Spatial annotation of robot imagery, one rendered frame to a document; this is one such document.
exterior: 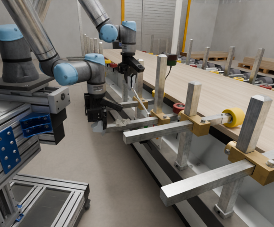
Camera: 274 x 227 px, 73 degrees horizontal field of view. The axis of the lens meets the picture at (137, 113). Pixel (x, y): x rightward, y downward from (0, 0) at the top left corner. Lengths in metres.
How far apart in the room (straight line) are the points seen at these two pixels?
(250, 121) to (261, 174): 0.14
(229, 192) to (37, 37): 0.81
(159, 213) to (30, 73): 1.28
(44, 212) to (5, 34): 1.03
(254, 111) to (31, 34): 0.71
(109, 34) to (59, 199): 1.10
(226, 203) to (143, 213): 0.95
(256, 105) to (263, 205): 0.50
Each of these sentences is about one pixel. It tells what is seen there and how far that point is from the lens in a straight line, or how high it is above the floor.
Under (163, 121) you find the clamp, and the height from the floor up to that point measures 0.86.
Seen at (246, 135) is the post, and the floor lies 1.02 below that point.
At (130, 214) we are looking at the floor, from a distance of 1.59.
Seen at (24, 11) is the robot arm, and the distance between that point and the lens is 0.73.
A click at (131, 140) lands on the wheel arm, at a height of 0.94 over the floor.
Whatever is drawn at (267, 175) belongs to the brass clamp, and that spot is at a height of 0.96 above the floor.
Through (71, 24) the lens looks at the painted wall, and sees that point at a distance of 8.47.
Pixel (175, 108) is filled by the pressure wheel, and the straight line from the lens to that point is 0.98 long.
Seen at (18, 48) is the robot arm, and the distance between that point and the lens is 0.97.
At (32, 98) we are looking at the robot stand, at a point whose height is 0.97.
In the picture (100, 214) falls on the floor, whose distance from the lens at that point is 1.60.
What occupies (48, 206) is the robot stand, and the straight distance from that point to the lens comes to 1.46.
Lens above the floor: 1.28
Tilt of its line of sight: 25 degrees down
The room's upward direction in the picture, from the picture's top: 2 degrees clockwise
